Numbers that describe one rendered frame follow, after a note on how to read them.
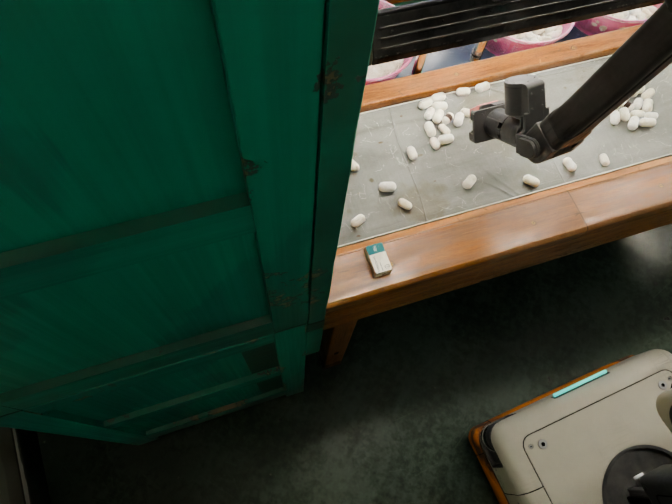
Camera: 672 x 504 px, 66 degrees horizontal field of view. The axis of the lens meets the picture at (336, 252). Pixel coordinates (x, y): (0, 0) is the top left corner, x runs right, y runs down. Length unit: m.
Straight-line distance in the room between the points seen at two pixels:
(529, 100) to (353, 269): 0.43
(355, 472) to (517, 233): 0.93
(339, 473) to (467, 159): 1.01
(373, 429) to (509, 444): 0.43
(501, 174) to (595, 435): 0.78
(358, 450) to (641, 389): 0.83
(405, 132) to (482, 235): 0.30
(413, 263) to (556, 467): 0.76
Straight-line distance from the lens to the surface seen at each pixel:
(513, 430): 1.52
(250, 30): 0.30
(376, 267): 0.98
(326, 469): 1.69
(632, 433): 1.67
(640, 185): 1.30
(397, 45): 0.89
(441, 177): 1.15
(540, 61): 1.40
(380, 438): 1.71
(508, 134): 1.02
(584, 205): 1.21
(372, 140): 1.17
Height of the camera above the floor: 1.69
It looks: 67 degrees down
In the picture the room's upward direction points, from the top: 10 degrees clockwise
